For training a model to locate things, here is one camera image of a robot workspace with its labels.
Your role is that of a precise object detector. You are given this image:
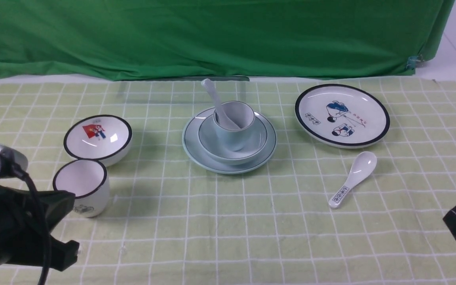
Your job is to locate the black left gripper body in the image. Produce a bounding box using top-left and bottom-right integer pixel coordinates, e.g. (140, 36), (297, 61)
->
(0, 186), (80, 271)

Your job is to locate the light blue shallow bowl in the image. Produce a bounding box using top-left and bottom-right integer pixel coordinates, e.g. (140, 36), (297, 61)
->
(198, 115), (268, 165)

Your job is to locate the plain light blue spoon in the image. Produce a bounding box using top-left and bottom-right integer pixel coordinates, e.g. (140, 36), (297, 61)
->
(201, 79), (240, 131)

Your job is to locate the light blue ceramic cup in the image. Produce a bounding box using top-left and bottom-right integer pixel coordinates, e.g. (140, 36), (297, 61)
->
(213, 101), (256, 151)

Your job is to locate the black rimmed white cup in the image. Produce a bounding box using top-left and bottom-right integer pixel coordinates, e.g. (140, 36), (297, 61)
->
(53, 159), (110, 218)

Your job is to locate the white spoon with characters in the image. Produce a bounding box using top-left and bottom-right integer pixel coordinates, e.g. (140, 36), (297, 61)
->
(328, 151), (378, 209)

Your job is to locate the black rimmed illustrated bowl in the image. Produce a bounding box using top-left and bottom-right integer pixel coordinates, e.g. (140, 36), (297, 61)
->
(63, 115), (133, 167)

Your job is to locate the green checked tablecloth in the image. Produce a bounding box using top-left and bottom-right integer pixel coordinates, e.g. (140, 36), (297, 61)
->
(0, 77), (456, 285)

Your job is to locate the black rimmed illustrated plate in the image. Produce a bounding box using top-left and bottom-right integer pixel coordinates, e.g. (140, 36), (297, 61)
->
(294, 84), (391, 148)

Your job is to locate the metal binder clip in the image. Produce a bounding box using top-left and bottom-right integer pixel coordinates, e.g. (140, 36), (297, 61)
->
(405, 54), (424, 70)

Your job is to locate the light blue large plate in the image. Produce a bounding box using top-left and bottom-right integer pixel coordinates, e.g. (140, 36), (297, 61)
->
(181, 108), (277, 175)

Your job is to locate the green backdrop cloth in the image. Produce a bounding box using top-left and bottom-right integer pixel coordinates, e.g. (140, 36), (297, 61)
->
(0, 0), (454, 81)

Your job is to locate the black camera cable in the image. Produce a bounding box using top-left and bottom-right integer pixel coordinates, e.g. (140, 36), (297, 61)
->
(0, 152), (52, 285)

